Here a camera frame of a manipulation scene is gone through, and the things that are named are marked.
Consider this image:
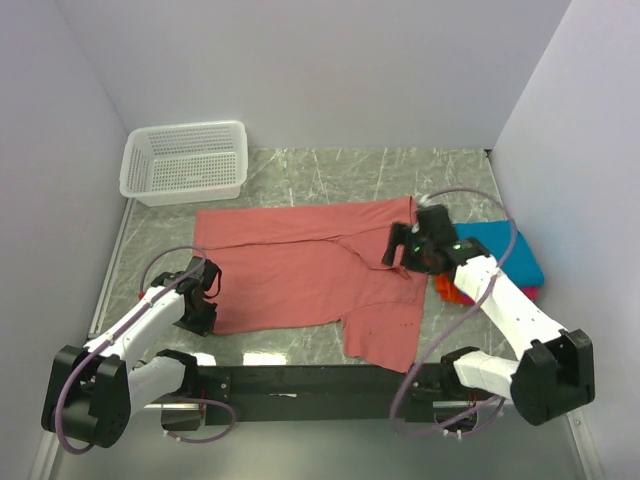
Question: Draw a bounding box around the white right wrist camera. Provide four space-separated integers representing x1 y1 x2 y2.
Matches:
416 195 436 208

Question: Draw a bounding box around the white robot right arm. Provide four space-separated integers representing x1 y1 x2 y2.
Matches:
382 205 596 426

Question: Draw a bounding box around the salmon pink t shirt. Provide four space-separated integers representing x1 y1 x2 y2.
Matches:
194 196 427 373

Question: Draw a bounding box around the blue folded t shirt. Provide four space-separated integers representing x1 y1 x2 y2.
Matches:
454 220 544 287

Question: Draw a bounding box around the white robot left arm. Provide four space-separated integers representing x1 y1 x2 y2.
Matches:
41 253 222 455

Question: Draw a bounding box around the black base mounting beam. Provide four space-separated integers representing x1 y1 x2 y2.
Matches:
161 363 491 432

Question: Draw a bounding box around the orange folded t shirt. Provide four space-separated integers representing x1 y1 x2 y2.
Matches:
434 274 466 304

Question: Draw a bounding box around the white perforated plastic basket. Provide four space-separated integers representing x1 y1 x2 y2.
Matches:
119 120 249 207

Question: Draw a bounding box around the magenta folded t shirt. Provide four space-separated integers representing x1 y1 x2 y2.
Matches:
459 285 540 308

